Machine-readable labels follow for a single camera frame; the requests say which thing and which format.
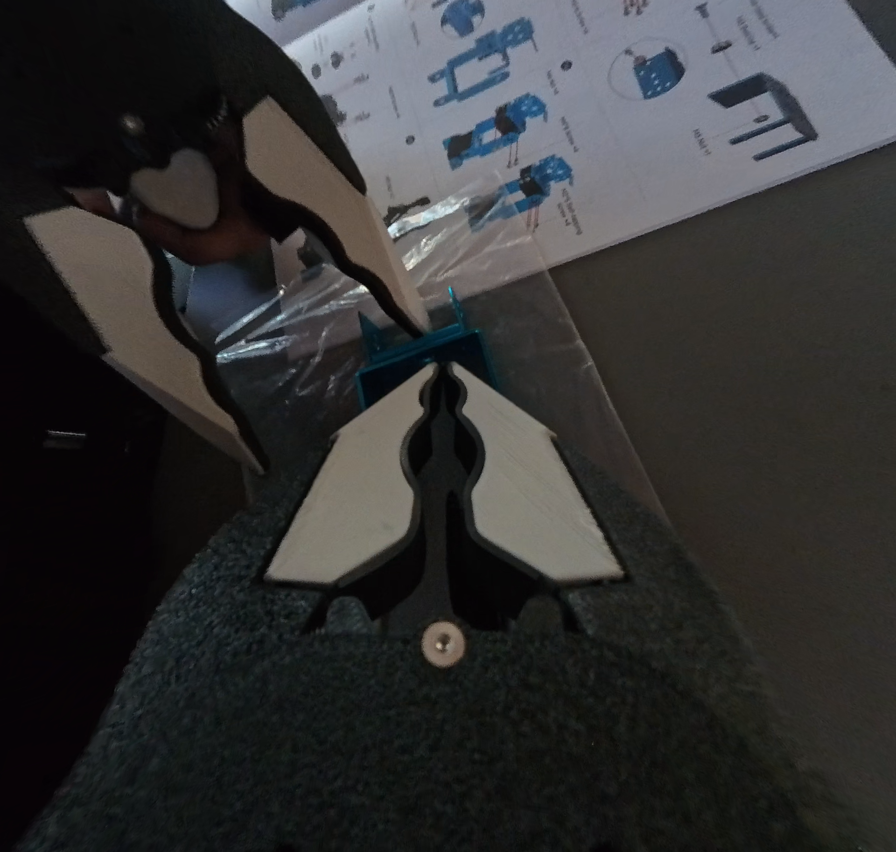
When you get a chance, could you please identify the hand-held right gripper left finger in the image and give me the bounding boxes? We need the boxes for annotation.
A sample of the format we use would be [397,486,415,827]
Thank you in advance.
[262,362,449,616]

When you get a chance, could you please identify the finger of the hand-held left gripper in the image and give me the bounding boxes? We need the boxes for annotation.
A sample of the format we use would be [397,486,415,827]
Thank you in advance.
[23,210,273,478]
[240,95,434,341]

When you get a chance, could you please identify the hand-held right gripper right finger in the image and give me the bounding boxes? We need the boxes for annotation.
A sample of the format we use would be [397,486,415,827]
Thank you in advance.
[442,362,625,632]

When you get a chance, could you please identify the long blue U bracket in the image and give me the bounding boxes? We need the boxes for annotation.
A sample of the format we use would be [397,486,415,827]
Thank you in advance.
[353,333,487,422]

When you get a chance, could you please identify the person's left hand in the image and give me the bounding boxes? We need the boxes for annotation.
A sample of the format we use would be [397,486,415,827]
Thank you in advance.
[140,176,277,266]

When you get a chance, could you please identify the clear plastic bag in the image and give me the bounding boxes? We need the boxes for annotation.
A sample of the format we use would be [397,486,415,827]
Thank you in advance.
[164,166,771,692]

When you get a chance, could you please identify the assembly instruction booklet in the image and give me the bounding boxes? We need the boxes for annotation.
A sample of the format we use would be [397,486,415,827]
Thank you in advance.
[224,0,896,321]

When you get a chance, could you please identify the person's dark clothing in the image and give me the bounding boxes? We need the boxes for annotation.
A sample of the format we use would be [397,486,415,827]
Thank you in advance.
[0,285,169,839]

